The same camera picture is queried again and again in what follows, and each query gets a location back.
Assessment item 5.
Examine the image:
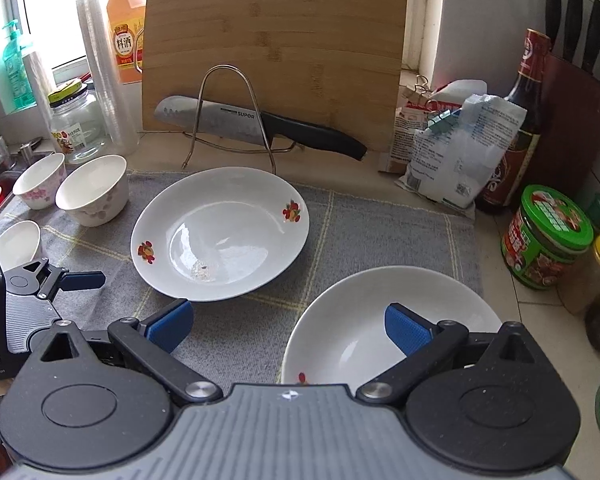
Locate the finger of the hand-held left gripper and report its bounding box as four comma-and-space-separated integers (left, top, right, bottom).
2, 257, 106, 303

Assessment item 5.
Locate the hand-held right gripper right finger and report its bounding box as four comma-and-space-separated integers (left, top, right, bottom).
356, 303, 551, 403

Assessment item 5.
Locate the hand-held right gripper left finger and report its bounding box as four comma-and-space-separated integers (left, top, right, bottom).
30, 299, 221, 407

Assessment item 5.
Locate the white plate with fruit print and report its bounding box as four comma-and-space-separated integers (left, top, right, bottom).
281, 266, 503, 386
130, 166, 309, 303

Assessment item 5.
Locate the white bowl with pink flowers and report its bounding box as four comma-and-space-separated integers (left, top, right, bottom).
12, 152, 67, 211
0, 220, 43, 273
55, 155, 131, 227

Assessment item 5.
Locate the grey and teal checkered towel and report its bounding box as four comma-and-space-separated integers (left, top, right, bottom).
0, 167, 483, 396

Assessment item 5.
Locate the glass jar with fruit label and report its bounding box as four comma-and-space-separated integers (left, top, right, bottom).
47, 80, 110, 166

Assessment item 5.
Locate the green lid sauce jar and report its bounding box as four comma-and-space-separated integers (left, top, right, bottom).
501, 185, 595, 291

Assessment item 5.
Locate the white printed plastic bag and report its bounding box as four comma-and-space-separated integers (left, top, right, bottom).
395, 94, 526, 208

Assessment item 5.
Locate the yellow lid spice jar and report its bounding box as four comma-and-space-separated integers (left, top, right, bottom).
557, 227, 600, 316

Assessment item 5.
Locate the clear plastic roll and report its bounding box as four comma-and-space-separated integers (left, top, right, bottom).
21, 51, 56, 126

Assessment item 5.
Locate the stack of clear plastic cups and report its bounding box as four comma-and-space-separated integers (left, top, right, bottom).
75, 0, 141, 157

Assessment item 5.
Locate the dark sauce bottle red label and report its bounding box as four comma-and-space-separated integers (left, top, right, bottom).
475, 29, 551, 213

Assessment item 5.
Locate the red and white bag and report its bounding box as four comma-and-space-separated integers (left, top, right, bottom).
380, 80, 476, 173

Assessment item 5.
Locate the green dish soap bottle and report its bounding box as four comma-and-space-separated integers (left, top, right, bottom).
0, 19, 37, 111

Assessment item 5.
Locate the orange cooking wine bottle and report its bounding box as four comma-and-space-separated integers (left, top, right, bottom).
106, 0, 148, 85

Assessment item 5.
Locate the dark red knife block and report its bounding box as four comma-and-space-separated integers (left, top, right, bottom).
522, 52, 600, 201

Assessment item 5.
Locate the bamboo cutting board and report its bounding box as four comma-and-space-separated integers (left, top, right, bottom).
140, 0, 411, 153

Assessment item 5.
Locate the black handle kitchen knife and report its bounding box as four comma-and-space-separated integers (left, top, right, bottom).
154, 95, 368, 162

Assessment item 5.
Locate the metal wire rack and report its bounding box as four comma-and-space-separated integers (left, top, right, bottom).
181, 64, 301, 175

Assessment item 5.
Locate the black handle block knife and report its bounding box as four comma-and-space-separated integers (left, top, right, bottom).
581, 0, 600, 73
546, 0, 562, 52
564, 0, 584, 63

